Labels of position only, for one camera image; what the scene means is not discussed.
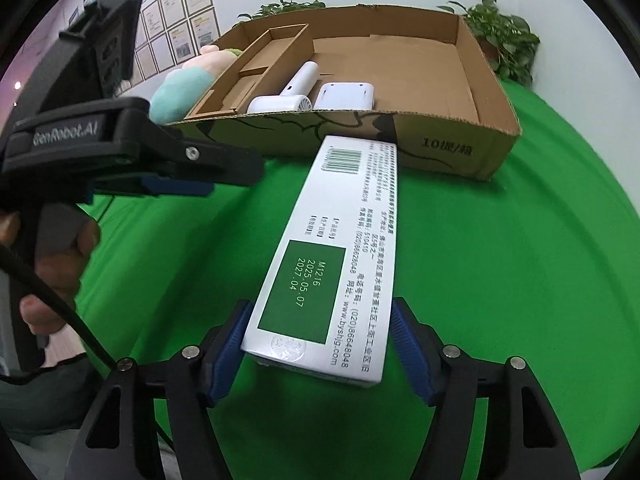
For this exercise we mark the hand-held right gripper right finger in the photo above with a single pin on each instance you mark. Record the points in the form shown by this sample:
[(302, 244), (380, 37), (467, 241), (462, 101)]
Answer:
[(410, 355)]

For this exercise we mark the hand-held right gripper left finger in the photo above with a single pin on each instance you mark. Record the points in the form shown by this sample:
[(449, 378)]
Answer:
[(227, 355)]

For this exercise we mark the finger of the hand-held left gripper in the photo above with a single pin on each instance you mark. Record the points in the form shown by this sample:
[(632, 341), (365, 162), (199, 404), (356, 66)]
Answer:
[(175, 188), (220, 165)]

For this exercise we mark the small plain cardboard box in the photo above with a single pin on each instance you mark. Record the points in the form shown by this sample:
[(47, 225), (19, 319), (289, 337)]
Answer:
[(225, 92)]

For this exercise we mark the white handheld fan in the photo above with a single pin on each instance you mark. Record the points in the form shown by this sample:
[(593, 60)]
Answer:
[(300, 80)]

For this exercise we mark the white box with green label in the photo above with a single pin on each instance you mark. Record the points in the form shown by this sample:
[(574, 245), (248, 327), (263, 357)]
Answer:
[(340, 220)]

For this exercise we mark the white rectangular device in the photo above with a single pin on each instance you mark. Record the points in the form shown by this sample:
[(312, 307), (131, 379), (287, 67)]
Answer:
[(345, 95)]

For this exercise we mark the large printed cardboard box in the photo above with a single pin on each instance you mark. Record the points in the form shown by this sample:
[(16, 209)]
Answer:
[(440, 150)]

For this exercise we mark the person's left hand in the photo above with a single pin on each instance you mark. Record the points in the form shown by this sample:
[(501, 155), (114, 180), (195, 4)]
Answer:
[(60, 272)]

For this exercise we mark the pink pig plush toy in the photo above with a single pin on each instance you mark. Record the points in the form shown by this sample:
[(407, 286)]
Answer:
[(185, 85)]

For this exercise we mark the green tablecloth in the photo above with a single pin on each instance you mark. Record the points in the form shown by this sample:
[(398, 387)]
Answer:
[(500, 285)]

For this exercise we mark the green potted plant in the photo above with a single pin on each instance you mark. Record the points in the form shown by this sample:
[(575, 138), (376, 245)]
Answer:
[(505, 35), (280, 9)]

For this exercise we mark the group of framed wall certificates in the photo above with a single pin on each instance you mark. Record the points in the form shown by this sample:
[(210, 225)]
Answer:
[(180, 35)]

